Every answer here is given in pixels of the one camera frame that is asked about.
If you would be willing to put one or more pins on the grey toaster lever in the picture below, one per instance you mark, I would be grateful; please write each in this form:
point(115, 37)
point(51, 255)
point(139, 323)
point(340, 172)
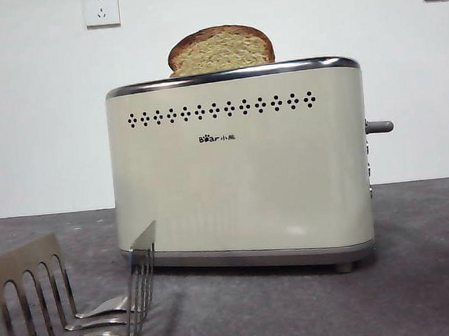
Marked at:
point(380, 126)

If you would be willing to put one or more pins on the stainless steel toast rack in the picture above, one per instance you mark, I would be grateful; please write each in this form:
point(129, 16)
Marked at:
point(20, 258)

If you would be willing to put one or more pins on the toasted bread slice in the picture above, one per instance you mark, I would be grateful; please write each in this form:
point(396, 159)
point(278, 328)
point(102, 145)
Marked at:
point(220, 52)

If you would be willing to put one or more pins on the cream toaster with chrome top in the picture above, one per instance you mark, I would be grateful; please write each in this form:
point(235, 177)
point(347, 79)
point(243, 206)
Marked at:
point(249, 181)

